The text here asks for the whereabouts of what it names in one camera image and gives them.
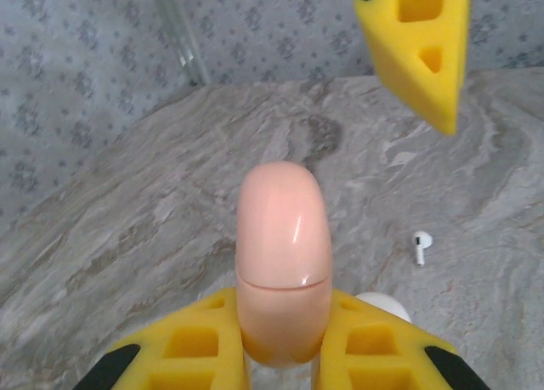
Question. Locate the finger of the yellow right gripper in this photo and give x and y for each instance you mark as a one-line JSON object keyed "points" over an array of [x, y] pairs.
{"points": [[450, 46]]}

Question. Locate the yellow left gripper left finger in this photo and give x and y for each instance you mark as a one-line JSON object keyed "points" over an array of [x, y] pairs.
{"points": [[191, 364]]}

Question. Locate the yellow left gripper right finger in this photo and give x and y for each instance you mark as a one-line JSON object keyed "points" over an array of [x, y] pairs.
{"points": [[382, 364]]}

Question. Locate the pink earbud charging case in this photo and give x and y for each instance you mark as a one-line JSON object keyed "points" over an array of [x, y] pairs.
{"points": [[282, 237]]}

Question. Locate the white round puck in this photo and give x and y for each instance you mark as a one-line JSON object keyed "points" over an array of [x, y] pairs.
{"points": [[384, 303]]}

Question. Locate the aluminium frame post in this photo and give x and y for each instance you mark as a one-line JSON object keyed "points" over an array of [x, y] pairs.
{"points": [[180, 33]]}

